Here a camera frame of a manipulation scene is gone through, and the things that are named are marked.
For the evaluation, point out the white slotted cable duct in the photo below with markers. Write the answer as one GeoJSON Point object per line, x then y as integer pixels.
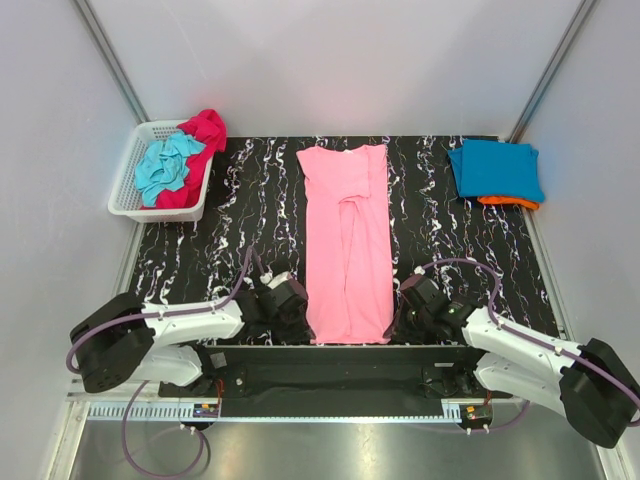
{"type": "Point", "coordinates": [192, 412]}

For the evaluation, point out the red t shirt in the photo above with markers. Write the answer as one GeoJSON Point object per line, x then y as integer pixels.
{"type": "Point", "coordinates": [206, 127]}

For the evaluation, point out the aluminium frame rail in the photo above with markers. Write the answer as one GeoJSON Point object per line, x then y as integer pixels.
{"type": "Point", "coordinates": [503, 378]}

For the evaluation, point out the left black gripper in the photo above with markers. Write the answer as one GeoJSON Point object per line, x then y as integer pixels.
{"type": "Point", "coordinates": [293, 329]}

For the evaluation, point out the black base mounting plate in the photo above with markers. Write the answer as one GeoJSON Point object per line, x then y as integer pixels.
{"type": "Point", "coordinates": [245, 380]}

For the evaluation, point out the folded orange t shirt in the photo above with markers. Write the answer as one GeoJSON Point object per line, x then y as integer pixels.
{"type": "Point", "coordinates": [510, 201]}

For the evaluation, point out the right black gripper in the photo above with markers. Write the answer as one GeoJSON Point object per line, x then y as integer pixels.
{"type": "Point", "coordinates": [406, 329]}

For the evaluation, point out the white plastic basket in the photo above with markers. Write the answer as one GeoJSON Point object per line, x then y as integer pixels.
{"type": "Point", "coordinates": [125, 200]}

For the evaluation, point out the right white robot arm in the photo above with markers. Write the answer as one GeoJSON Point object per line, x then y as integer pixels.
{"type": "Point", "coordinates": [601, 419]}

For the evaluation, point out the folded teal t shirt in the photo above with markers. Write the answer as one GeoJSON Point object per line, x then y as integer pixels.
{"type": "Point", "coordinates": [490, 168]}

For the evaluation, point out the light blue t shirt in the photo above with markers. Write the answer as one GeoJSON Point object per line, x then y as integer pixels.
{"type": "Point", "coordinates": [164, 166]}

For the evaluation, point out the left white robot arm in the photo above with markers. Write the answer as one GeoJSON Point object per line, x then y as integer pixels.
{"type": "Point", "coordinates": [128, 340]}

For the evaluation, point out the pink t shirt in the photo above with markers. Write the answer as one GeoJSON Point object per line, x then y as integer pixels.
{"type": "Point", "coordinates": [349, 271]}

